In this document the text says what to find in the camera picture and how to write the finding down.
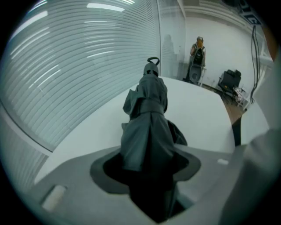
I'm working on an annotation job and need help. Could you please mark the black bag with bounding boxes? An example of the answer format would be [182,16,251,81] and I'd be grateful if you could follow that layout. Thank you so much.
[218,69,242,97]

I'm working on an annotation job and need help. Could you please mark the white table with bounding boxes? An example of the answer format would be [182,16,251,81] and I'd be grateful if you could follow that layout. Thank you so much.
[34,76,237,187]

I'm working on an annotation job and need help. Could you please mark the black hanging cables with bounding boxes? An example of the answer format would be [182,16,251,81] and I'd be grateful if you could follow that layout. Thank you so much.
[250,25,262,104]

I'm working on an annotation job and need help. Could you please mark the black and white wall picture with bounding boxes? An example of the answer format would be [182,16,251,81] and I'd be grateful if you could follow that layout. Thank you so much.
[239,0,262,25]

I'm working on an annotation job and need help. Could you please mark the person's white t-shirt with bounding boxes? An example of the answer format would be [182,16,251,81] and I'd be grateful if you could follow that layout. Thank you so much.
[223,59,281,225]

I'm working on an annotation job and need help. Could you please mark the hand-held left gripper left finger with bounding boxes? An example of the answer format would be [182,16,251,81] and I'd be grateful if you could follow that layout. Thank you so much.
[22,145,159,225]

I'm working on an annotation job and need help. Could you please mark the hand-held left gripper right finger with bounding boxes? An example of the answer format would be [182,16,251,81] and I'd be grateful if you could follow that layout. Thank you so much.
[171,144,242,225]

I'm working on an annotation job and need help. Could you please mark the black handheld tool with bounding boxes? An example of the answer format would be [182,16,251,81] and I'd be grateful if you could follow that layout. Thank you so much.
[120,56,189,224]

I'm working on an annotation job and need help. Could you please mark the black and white office chair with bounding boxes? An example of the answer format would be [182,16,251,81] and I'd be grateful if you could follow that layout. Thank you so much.
[187,47,207,85]

